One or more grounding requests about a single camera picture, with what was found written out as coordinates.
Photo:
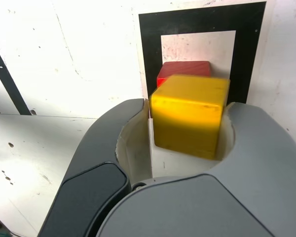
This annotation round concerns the red cube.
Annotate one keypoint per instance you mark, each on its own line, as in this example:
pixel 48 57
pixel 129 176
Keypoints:
pixel 185 69

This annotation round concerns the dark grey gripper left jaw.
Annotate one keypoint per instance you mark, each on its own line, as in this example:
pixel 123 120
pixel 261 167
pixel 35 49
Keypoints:
pixel 93 160

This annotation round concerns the black tape square outline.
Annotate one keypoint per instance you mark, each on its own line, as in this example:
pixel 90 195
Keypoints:
pixel 150 37

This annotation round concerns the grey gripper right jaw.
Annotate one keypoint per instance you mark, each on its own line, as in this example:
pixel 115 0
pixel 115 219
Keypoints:
pixel 236 202

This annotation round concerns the black tape strip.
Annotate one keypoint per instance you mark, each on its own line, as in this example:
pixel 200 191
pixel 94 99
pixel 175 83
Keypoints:
pixel 7 81

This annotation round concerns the yellow cube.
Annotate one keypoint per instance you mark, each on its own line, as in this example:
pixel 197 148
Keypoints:
pixel 187 116

